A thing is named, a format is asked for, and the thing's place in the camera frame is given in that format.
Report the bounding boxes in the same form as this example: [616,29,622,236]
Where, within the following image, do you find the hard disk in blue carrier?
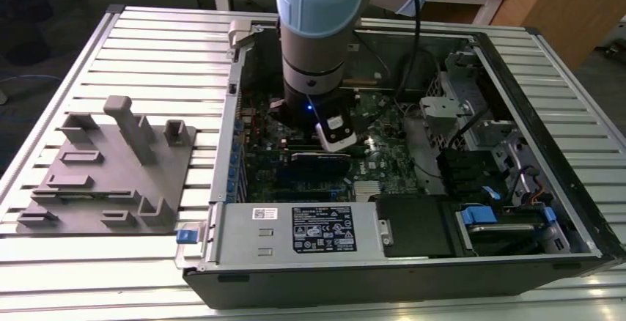
[456,205,539,257]

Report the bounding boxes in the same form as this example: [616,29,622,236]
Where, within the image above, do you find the coloured power wires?
[520,185,548,207]

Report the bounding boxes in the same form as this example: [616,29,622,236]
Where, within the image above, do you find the grey power supply unit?
[211,202,388,265]

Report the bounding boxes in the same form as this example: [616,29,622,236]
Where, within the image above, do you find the green motherboard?
[236,88,431,204]

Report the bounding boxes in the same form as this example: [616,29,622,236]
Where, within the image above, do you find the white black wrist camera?
[313,114,357,152]

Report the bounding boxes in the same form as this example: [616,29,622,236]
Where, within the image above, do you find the silver metal drive cage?
[419,51,499,153]

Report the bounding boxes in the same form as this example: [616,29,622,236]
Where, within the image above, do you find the black plastic cover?
[373,194,477,259]

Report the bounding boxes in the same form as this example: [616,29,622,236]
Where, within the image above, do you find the wooden cabinet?
[491,0,626,71]

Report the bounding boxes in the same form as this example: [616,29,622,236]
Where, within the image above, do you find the black PC case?
[173,20,626,309]

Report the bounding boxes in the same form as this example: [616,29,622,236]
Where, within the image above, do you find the grey parts rack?
[13,95,199,236]

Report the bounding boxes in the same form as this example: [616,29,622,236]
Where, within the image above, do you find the black graphics card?
[288,151,353,185]

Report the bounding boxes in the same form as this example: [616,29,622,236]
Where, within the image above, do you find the silver bracket with hole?
[419,95,473,119]

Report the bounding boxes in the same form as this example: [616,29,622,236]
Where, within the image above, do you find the silver chipset heatsink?
[353,180,385,195]

